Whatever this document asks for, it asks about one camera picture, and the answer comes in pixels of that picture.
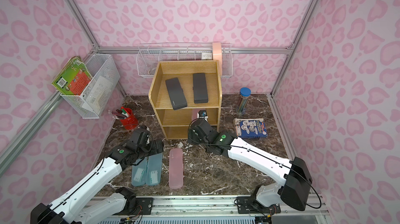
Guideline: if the pink pencil case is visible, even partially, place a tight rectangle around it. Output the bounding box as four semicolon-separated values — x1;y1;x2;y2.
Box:
191;108;202;121
169;148;184;189

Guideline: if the black pencil case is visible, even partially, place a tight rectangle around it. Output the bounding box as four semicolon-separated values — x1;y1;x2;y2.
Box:
165;78;188;110
193;73;208;104

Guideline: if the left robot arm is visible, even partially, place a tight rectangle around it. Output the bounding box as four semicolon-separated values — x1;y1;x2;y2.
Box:
30;126;164;224

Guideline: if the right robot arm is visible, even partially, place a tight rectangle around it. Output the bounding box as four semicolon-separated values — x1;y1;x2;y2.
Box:
187;110;315;211

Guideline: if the wooden three-tier shelf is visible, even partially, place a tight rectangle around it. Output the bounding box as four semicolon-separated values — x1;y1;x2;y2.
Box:
149;60;223;140

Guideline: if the blue-lid pencil tube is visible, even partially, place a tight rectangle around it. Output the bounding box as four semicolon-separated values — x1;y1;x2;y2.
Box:
236;87;251;115

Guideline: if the red pen cup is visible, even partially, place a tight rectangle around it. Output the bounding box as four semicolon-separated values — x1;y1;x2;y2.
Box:
120;107;139;130

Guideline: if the blue white box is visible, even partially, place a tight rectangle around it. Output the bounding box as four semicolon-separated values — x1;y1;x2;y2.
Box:
233;118;268;138

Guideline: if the white mesh basket left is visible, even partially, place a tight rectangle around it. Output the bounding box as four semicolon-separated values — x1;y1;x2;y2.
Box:
61;54;120;119

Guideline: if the white paper in basket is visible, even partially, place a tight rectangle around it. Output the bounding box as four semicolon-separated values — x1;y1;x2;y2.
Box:
82;76;113;115

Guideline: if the pink box in rack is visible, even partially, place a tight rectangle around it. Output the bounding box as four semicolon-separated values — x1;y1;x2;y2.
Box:
212;42;223;76

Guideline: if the green red booklet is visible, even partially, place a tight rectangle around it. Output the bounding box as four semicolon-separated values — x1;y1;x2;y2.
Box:
52;56;92;96

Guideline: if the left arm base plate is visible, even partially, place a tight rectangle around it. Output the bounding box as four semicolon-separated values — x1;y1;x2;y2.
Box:
121;197;154;216

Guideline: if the white wire rack back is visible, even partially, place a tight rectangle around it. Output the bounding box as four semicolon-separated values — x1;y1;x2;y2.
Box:
136;43;213;78

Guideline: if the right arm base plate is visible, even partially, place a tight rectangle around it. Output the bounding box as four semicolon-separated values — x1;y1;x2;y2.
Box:
234;196;281;216

